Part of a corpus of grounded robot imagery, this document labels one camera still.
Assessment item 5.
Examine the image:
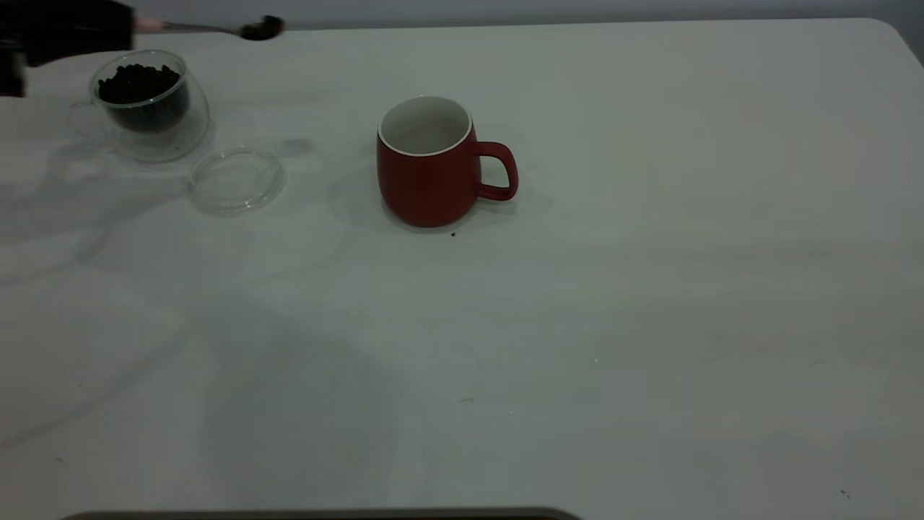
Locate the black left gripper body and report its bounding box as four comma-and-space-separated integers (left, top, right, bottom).
0, 0, 69, 98

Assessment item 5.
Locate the clear glass cup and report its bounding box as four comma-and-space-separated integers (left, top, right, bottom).
69, 49, 212, 163

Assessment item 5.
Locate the red ceramic mug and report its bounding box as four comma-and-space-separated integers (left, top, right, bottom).
376, 95, 520, 228

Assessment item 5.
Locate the clear glass dish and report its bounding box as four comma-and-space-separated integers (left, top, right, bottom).
188, 147, 287, 217

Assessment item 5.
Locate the pink handled metal spoon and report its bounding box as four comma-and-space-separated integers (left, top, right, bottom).
134, 15, 285, 42

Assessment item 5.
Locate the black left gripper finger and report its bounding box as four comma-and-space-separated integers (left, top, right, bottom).
69, 26, 136, 57
69, 0, 136, 27

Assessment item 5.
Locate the dark coffee beans heap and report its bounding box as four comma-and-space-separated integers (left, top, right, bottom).
97, 64, 190, 132

